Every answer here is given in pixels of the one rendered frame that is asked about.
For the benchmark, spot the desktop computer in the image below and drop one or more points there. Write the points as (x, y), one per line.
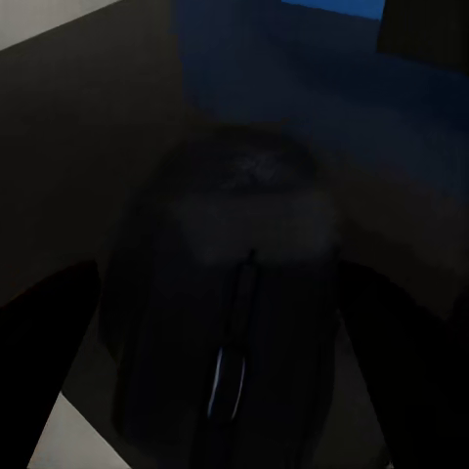
(69, 442)

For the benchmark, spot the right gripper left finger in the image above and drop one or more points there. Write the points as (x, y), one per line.
(40, 333)

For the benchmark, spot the monitor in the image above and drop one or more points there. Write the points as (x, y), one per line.
(434, 32)

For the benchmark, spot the mouse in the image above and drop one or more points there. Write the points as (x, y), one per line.
(218, 303)

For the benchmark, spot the desk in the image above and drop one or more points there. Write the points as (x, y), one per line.
(88, 108)

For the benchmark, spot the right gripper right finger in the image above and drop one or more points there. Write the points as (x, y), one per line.
(415, 368)

